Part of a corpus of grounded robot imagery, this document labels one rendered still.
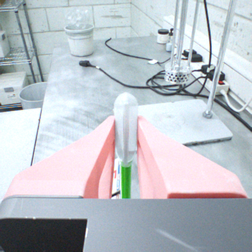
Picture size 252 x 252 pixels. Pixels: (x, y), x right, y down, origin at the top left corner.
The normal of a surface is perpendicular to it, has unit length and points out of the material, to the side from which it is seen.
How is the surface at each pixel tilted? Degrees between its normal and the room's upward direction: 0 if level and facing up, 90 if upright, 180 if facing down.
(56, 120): 0
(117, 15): 90
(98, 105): 0
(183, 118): 0
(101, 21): 90
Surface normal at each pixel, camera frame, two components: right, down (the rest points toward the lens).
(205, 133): -0.01, -0.80
